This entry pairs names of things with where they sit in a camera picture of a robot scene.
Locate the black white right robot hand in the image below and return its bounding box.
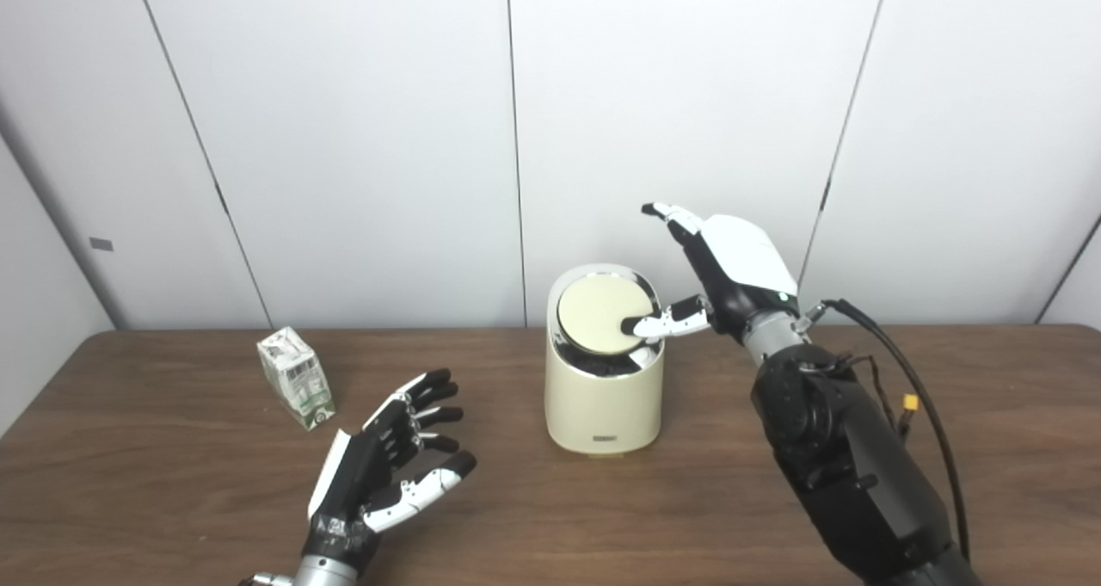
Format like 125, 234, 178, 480
619, 202, 801, 346

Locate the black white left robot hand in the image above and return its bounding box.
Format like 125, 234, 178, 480
307, 368, 477, 570

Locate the green white milk carton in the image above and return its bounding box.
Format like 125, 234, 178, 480
256, 326, 336, 431

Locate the cream-colored lidded bin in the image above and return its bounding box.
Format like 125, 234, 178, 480
544, 263, 666, 458

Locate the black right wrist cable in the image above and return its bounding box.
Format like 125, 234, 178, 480
809, 299, 971, 561

